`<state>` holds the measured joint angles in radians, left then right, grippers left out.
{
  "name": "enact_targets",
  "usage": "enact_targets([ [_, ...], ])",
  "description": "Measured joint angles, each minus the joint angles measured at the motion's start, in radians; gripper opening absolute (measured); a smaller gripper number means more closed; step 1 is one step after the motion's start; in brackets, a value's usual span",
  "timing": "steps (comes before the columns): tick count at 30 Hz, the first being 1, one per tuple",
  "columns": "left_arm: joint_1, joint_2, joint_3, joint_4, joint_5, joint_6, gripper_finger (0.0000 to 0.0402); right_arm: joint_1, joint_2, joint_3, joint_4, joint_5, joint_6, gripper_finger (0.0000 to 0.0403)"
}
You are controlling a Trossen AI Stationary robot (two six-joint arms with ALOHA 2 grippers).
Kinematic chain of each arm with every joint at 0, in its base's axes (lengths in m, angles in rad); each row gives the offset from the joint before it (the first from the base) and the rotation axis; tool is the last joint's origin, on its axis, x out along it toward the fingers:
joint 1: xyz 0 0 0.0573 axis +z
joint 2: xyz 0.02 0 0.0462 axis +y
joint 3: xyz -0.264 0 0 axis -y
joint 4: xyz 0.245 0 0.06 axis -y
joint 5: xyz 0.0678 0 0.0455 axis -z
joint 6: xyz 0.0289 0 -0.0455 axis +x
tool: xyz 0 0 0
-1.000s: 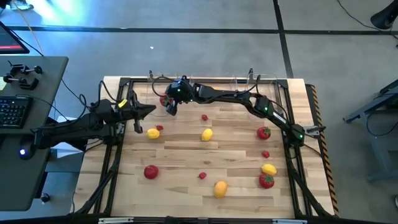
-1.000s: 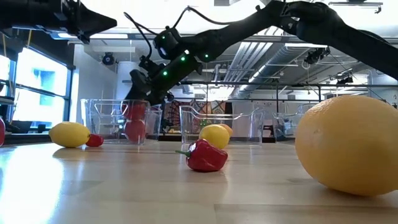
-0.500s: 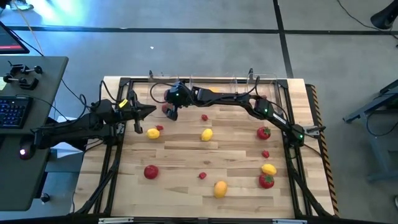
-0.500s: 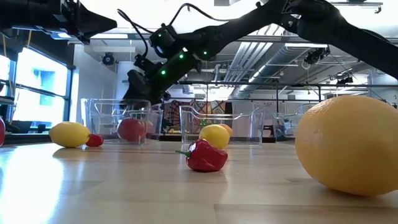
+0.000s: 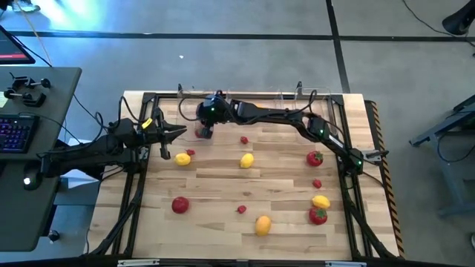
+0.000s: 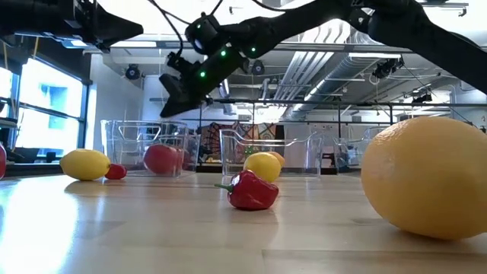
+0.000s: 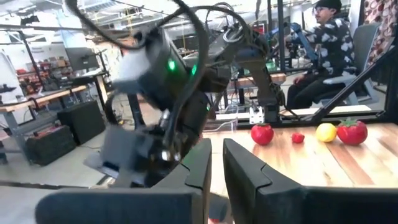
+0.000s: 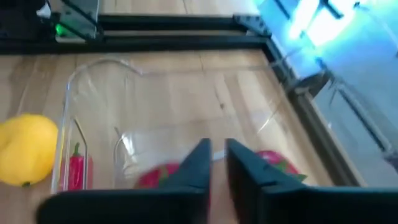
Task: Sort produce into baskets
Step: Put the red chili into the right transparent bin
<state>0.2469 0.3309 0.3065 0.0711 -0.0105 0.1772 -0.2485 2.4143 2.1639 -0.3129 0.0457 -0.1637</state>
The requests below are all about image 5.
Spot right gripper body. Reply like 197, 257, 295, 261
195, 94, 233, 127

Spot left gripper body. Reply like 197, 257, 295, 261
111, 117, 159, 148

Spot yellow toy lemon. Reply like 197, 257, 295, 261
239, 152, 255, 170
311, 194, 331, 210
174, 152, 192, 167

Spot orange-yellow toy lemon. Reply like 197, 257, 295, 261
255, 216, 272, 237

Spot clear plastic bin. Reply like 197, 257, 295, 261
223, 86, 282, 127
294, 86, 338, 139
169, 83, 213, 142

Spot white paper sheet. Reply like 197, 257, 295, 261
59, 166, 112, 190

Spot black desk clamp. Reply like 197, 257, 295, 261
9, 73, 52, 90
2, 88, 48, 108

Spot black computer mouse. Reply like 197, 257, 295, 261
21, 166, 42, 192

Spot black keyboard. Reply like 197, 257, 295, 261
0, 113, 40, 154

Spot dark grey desk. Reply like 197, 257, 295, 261
0, 66, 82, 253

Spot computer monitor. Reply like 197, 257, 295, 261
0, 25, 36, 66

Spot yellow black hazard tape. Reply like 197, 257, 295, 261
365, 99, 405, 259

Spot blue-grey metal stand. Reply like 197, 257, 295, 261
410, 94, 475, 218

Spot black chair base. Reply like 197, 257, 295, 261
441, 0, 475, 36

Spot black desk cable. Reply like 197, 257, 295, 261
70, 92, 112, 131

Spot black aluminium table frame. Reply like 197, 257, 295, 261
87, 91, 400, 260

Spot tan cord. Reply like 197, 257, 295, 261
14, 1, 53, 68

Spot black floor cable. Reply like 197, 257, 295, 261
400, 0, 475, 56

